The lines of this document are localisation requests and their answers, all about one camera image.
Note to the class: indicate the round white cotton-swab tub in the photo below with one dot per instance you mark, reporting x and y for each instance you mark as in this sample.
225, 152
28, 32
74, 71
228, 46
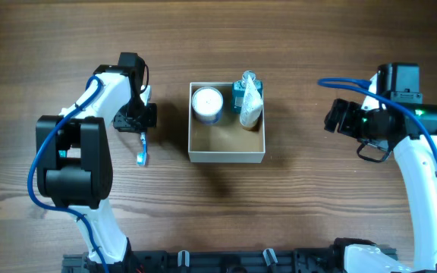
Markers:
207, 103

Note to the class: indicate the white cardboard box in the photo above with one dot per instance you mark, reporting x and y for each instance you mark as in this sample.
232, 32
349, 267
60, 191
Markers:
225, 141

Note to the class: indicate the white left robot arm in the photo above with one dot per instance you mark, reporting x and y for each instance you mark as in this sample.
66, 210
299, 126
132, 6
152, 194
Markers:
72, 169

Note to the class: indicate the blue mouthwash bottle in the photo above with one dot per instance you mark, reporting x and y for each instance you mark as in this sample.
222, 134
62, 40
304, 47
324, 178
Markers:
239, 87

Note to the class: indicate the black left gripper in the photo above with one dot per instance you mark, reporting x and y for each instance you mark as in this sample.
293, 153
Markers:
136, 122

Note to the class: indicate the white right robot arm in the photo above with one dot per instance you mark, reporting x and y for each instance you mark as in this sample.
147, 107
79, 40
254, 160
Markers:
396, 87

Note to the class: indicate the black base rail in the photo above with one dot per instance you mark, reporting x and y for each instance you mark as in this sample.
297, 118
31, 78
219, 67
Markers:
327, 259

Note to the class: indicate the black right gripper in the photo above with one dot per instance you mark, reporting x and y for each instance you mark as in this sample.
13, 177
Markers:
344, 117

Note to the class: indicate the blue white toothbrush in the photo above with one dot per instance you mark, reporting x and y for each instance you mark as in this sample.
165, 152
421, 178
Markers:
142, 156

